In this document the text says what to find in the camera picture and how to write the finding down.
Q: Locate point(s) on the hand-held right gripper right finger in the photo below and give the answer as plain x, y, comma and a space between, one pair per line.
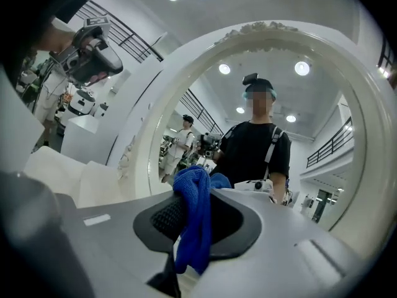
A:
279, 259

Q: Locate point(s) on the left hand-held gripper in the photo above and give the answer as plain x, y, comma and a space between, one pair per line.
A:
73, 62

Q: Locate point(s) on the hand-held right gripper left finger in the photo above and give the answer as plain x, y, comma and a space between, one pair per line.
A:
108, 244

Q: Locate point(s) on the white framed round mirror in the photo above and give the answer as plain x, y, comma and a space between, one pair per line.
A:
173, 82

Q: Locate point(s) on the blue cloth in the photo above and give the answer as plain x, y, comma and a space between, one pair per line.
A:
195, 203

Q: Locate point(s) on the person's left forearm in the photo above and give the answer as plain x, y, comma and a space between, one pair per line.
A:
54, 36

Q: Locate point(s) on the white dressing table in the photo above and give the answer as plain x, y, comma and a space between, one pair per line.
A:
52, 172

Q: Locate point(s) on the person's left hand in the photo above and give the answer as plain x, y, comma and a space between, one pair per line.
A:
97, 78

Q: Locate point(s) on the black stair railing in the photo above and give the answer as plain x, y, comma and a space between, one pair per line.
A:
152, 56

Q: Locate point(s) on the white wheeled robot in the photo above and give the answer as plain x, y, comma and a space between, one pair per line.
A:
79, 104

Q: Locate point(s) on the white low counter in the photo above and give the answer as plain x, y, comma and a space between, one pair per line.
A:
79, 135

